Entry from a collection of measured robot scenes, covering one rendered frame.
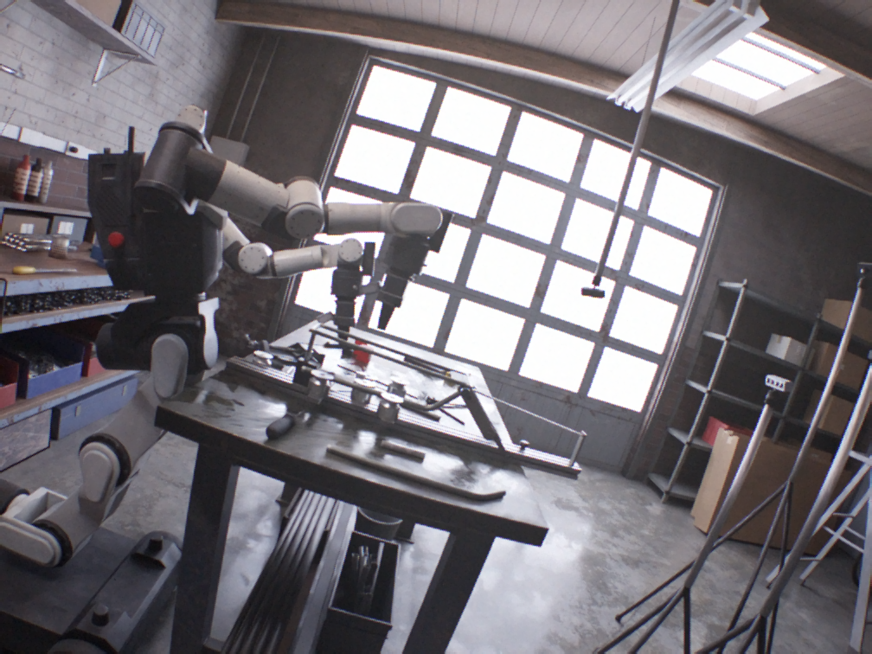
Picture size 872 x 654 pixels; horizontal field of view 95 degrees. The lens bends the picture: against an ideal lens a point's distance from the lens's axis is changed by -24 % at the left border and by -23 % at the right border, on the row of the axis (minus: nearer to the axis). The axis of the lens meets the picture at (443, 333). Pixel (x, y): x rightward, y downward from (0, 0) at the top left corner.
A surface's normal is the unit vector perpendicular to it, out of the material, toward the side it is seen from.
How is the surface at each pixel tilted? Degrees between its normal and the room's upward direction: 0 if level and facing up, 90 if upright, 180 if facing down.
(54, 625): 0
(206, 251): 82
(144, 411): 110
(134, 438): 90
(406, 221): 90
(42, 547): 90
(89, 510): 115
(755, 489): 82
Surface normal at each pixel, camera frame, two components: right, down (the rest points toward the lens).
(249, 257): 0.22, 0.19
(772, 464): 0.07, 0.00
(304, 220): 0.28, 0.72
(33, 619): 0.31, -0.94
